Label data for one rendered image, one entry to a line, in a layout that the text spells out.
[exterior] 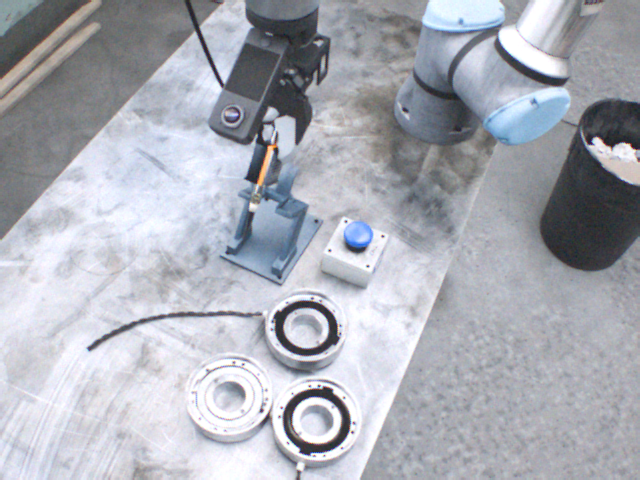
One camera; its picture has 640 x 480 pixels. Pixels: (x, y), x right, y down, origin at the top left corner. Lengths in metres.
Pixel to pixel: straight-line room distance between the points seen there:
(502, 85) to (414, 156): 0.23
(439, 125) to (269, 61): 0.49
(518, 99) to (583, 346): 1.15
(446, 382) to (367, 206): 0.86
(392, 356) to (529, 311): 1.11
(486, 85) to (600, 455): 1.16
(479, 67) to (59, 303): 0.67
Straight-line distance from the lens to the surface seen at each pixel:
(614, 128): 2.05
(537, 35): 0.92
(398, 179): 1.05
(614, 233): 1.95
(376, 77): 1.22
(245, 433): 0.79
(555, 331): 1.95
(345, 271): 0.91
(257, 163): 0.78
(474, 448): 1.73
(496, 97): 0.94
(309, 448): 0.79
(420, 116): 1.10
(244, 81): 0.67
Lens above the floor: 1.58
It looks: 55 degrees down
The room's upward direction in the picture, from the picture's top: 7 degrees clockwise
